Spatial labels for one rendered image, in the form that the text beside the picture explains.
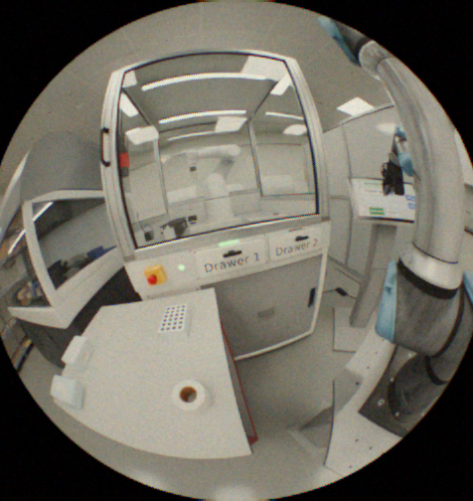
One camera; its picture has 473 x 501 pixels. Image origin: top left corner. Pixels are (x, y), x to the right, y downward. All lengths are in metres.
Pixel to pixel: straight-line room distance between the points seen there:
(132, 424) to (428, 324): 0.53
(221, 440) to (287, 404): 0.82
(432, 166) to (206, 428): 0.49
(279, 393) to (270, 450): 0.42
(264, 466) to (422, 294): 1.08
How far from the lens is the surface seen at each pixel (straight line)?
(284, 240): 0.66
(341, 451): 0.38
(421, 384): 0.36
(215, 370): 0.39
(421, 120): 0.22
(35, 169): 0.92
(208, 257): 0.58
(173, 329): 0.48
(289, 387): 1.16
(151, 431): 0.41
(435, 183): 0.21
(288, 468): 1.15
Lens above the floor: 1.11
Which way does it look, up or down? 20 degrees down
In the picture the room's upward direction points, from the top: 9 degrees counter-clockwise
